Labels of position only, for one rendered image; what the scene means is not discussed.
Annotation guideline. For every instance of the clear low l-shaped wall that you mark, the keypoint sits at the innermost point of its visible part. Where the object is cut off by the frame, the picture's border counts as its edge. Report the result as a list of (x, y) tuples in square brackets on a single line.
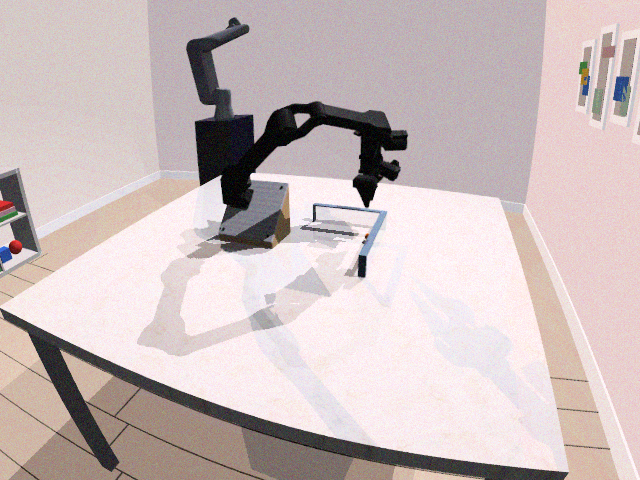
[(352, 218)]

